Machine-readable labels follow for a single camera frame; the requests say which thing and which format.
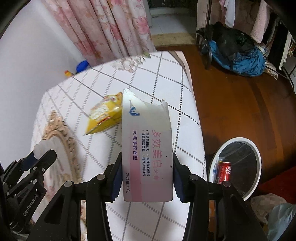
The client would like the red soda can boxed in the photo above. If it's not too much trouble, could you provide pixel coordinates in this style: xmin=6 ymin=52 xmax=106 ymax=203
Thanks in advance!
xmin=216 ymin=162 xmax=232 ymax=184

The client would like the yellow snack packet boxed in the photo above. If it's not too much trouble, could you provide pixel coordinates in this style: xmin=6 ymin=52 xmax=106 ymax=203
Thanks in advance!
xmin=85 ymin=92 xmax=123 ymax=135

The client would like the white pink toothpaste box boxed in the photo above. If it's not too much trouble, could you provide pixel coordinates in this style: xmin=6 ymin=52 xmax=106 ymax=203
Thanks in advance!
xmin=121 ymin=89 xmax=173 ymax=202

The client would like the white round trash bin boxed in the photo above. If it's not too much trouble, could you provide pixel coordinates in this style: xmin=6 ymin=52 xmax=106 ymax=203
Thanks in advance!
xmin=207 ymin=137 xmax=262 ymax=201

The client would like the white patterned tablecloth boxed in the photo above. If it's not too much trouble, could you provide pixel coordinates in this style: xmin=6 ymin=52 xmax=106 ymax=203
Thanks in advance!
xmin=31 ymin=51 xmax=206 ymax=240

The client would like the light blue bed blanket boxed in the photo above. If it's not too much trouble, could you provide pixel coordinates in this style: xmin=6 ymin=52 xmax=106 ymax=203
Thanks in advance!
xmin=250 ymin=193 xmax=295 ymax=240

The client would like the orange yellow small bottle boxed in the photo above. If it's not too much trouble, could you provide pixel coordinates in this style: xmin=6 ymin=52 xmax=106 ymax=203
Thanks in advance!
xmin=64 ymin=70 xmax=74 ymax=78

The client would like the blue cap bottle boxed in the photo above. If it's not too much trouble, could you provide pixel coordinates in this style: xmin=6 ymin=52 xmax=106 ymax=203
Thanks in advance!
xmin=76 ymin=60 xmax=90 ymax=73

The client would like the pink floral curtain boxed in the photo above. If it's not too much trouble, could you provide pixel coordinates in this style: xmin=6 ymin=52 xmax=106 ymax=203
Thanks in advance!
xmin=43 ymin=0 xmax=156 ymax=66

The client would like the blue black clothes pile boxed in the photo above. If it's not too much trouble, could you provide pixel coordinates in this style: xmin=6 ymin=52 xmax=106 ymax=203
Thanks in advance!
xmin=196 ymin=22 xmax=265 ymax=77

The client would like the beige door mat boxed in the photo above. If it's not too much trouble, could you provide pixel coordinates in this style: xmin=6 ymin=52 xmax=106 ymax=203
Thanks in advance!
xmin=152 ymin=33 xmax=196 ymax=47

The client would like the clothes rack with coats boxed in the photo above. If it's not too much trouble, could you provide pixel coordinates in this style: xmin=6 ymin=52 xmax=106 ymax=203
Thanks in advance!
xmin=197 ymin=1 xmax=295 ymax=86

